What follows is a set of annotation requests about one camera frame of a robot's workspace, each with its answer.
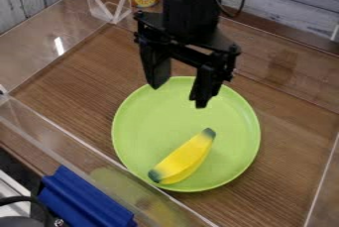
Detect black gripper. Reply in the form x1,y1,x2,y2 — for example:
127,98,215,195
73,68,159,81
133,11,242,109

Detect yellow toy banana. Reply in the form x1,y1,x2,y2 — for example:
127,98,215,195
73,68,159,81
148,128,216,184

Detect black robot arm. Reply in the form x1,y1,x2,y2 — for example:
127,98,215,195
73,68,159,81
133,0,242,108

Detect green round plate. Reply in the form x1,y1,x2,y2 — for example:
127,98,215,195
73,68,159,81
111,76,260,192

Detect clear acrylic tray walls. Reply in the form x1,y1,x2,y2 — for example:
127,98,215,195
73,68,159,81
0,0,339,227

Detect blue plastic block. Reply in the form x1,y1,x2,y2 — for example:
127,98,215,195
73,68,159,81
39,166,137,227

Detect clear acrylic corner bracket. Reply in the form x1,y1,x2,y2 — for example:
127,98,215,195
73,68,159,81
85,0,132,25

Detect black cable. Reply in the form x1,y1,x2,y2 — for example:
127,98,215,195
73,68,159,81
0,196,51,227

